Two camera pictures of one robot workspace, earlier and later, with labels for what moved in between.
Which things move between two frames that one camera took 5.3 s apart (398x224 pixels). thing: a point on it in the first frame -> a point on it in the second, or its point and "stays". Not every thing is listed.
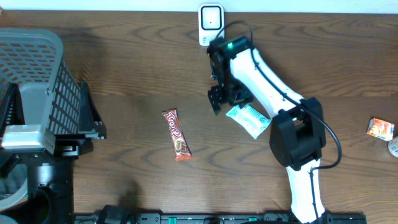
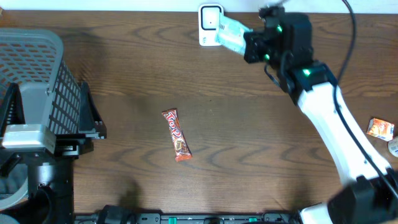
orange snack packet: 382,129 stays
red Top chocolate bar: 181,149 stays
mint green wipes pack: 253,121 -> 231,33
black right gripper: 214,94 -> 255,41
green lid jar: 393,146 stays
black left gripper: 71,149 stays
